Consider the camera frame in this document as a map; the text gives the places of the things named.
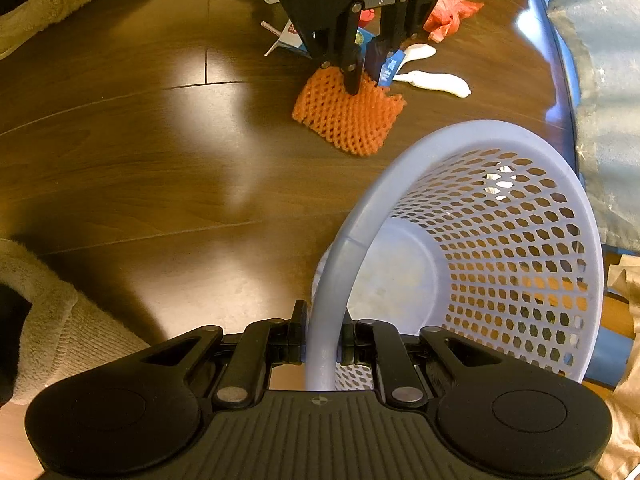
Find light blue starry cloth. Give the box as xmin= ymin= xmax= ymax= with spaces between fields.
xmin=544 ymin=0 xmax=640 ymax=252

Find white plastic spoon pieces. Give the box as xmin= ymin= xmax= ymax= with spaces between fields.
xmin=394 ymin=71 xmax=472 ymax=99

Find orange foam fruit net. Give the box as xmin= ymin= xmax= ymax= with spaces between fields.
xmin=291 ymin=66 xmax=407 ymax=157

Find light blue perforated plastic basket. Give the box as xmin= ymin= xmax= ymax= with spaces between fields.
xmin=306 ymin=119 xmax=605 ymax=393

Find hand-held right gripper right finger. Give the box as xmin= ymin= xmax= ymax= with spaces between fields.
xmin=340 ymin=318 xmax=501 ymax=408

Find small drink carton with straw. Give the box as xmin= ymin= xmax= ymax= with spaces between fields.
xmin=261 ymin=19 xmax=378 ymax=62

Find small white foam piece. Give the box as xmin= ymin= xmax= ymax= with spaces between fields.
xmin=400 ymin=42 xmax=437 ymax=69

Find red plastic bag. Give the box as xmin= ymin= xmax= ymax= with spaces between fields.
xmin=423 ymin=0 xmax=485 ymax=43

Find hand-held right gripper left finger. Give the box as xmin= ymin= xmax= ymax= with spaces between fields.
xmin=135 ymin=300 xmax=307 ymax=408

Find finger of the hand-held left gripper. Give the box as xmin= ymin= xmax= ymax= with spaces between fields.
xmin=366 ymin=0 xmax=446 ymax=87
xmin=307 ymin=2 xmax=365 ymax=96

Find gold satin cloth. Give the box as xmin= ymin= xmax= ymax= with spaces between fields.
xmin=594 ymin=254 xmax=640 ymax=480

